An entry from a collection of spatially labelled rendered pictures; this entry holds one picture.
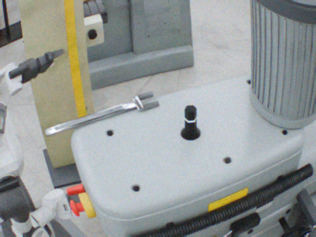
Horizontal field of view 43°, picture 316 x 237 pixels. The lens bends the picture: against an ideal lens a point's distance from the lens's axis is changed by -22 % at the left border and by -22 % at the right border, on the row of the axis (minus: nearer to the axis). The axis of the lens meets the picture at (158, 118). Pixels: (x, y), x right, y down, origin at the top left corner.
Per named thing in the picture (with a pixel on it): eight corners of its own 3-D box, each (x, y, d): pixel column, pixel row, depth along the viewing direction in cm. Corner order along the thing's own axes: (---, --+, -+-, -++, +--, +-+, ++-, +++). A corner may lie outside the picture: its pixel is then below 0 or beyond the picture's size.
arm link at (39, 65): (45, 78, 178) (25, 88, 170) (38, 59, 179) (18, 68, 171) (57, 65, 169) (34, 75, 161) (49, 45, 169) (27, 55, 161)
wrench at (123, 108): (47, 141, 92) (46, 138, 91) (44, 128, 94) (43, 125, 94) (159, 106, 97) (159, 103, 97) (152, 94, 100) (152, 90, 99)
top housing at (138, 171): (114, 253, 89) (100, 216, 78) (77, 171, 107) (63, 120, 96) (299, 181, 99) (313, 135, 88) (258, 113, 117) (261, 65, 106)
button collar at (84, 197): (90, 223, 95) (84, 209, 91) (82, 204, 99) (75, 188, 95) (98, 221, 96) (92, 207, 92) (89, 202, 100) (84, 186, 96)
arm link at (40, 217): (53, 225, 164) (28, 242, 149) (37, 207, 167) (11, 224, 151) (58, 212, 159) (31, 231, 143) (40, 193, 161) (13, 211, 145)
